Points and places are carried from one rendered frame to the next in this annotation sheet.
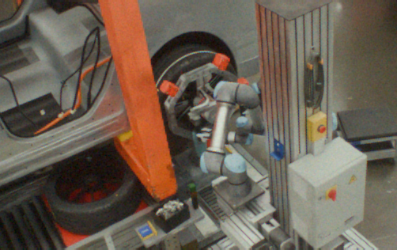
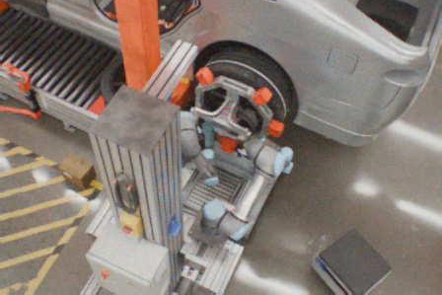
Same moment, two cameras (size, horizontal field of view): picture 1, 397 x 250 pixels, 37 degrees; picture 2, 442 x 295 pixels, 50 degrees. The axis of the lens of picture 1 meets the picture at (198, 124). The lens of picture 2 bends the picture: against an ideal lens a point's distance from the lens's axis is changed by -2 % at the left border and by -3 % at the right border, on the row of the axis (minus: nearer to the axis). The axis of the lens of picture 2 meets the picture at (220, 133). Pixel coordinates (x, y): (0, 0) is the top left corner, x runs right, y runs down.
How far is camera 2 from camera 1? 2.40 m
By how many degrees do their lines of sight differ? 35
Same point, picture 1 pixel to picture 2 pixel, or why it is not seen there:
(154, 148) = not seen: hidden behind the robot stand
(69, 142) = not seen: hidden behind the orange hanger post
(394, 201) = not seen: outside the picture
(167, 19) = (242, 24)
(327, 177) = (102, 260)
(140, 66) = (133, 42)
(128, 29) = (126, 7)
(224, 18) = (301, 66)
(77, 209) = (106, 91)
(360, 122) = (349, 255)
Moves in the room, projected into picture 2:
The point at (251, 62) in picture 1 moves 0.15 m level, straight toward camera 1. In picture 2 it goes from (314, 119) to (296, 129)
